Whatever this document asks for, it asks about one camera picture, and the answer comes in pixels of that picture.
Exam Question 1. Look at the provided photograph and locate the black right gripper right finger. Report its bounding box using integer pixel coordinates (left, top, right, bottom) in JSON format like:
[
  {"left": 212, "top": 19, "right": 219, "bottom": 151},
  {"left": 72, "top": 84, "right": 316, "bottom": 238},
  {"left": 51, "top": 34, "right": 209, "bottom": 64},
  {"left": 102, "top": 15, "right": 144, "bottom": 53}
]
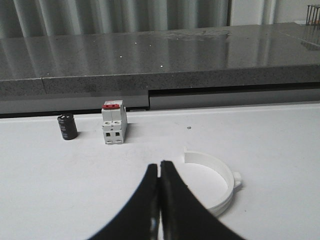
[{"left": 160, "top": 160, "right": 243, "bottom": 240}]

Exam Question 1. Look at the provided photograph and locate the grey stone counter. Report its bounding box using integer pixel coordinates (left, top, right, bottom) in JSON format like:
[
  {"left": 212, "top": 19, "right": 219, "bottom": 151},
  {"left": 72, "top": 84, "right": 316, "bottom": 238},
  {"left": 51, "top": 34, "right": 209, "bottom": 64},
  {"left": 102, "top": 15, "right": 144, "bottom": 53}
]
[{"left": 0, "top": 23, "right": 320, "bottom": 115}]

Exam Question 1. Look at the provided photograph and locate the white circuit breaker red switch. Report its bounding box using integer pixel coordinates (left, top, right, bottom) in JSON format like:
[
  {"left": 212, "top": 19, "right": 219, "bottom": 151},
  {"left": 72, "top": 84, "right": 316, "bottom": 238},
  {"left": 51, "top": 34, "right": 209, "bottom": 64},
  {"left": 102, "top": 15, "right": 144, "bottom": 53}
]
[{"left": 101, "top": 100, "right": 128, "bottom": 145}]

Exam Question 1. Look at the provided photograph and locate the black cylindrical capacitor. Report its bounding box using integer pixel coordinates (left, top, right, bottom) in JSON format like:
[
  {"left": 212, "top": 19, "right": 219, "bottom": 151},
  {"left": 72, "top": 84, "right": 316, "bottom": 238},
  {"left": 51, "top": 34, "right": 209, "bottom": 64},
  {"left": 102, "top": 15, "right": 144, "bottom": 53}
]
[{"left": 57, "top": 113, "right": 78, "bottom": 141}]

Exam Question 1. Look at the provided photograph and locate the white half-ring pipe clamp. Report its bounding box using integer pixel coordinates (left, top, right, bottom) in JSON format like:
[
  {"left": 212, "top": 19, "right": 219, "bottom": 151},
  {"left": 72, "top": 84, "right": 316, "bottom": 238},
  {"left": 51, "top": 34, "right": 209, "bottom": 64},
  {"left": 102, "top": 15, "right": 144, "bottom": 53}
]
[{"left": 183, "top": 147, "right": 242, "bottom": 217}]

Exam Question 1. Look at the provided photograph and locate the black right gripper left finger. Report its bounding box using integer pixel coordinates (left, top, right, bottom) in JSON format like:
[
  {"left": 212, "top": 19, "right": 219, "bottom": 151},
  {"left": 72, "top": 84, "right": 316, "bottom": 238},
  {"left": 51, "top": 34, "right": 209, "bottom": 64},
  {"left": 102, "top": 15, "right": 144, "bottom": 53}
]
[{"left": 90, "top": 164, "right": 160, "bottom": 240}]

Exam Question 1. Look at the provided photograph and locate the wire rack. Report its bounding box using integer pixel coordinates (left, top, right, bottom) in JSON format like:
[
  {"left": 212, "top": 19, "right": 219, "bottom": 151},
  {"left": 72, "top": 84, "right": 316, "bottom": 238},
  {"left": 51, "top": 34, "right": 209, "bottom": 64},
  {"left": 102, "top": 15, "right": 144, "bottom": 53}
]
[{"left": 305, "top": 4, "right": 320, "bottom": 26}]

